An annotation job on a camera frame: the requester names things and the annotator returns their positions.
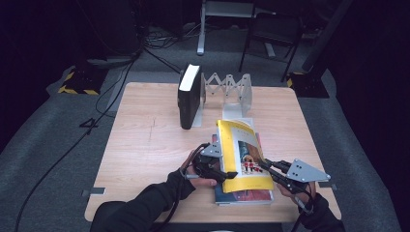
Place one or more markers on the white metal stand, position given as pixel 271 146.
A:
pixel 201 32

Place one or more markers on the white expandable metal bookend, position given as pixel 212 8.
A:
pixel 237 93

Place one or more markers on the dark slanted stand pole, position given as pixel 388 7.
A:
pixel 325 35

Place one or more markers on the blue book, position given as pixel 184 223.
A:
pixel 238 202

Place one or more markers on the person's right hand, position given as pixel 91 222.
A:
pixel 304 197

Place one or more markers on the person's left hand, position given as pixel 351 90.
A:
pixel 203 182

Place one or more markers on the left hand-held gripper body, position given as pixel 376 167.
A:
pixel 208 167

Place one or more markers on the black equipment cabinet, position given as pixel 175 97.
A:
pixel 109 25

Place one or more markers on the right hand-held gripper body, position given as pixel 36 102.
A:
pixel 304 172

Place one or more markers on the black yellow striped base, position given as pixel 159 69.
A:
pixel 309 85
pixel 82 82

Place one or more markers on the grey tape strip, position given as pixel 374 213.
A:
pixel 93 191
pixel 329 186

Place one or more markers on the yellow book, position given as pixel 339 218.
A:
pixel 232 154

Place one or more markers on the black book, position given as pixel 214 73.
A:
pixel 188 103

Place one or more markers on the person's knee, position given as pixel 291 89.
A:
pixel 104 216

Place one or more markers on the black folding chair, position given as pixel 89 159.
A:
pixel 274 29

